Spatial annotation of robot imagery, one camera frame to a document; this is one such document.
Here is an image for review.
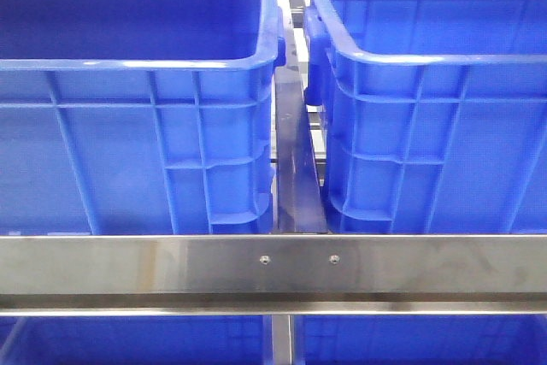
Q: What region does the blue bin with buttons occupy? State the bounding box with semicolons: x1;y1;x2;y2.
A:
1;0;284;236

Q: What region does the empty blue target bin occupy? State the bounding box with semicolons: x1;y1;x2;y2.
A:
304;0;546;234

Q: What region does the lower shelf blue bin right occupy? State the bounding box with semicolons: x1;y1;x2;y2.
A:
297;315;546;364

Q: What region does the shelf blue bin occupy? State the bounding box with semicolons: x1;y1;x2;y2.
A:
297;315;546;364
1;316;273;364

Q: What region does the lower shelf blue bin left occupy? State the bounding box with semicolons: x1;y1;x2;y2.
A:
1;316;273;364

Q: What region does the grey metal rack frame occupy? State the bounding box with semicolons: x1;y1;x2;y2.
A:
0;0;547;365

